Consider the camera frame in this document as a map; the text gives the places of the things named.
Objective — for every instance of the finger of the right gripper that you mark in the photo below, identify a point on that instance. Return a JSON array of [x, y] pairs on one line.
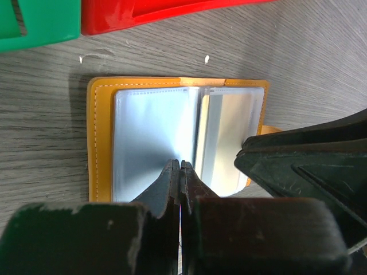
[[325, 161]]

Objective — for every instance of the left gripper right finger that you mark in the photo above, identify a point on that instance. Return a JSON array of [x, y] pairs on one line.
[[256, 235]]

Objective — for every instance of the green plastic bin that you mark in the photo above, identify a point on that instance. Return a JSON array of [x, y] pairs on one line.
[[46, 22]]

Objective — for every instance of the red plastic bin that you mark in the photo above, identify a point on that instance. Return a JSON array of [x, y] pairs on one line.
[[99, 17]]

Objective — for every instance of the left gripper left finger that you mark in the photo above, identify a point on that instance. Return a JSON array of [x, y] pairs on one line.
[[138, 237]]

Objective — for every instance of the yellow leather card holder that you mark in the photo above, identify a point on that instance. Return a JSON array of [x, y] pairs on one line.
[[100, 100]]

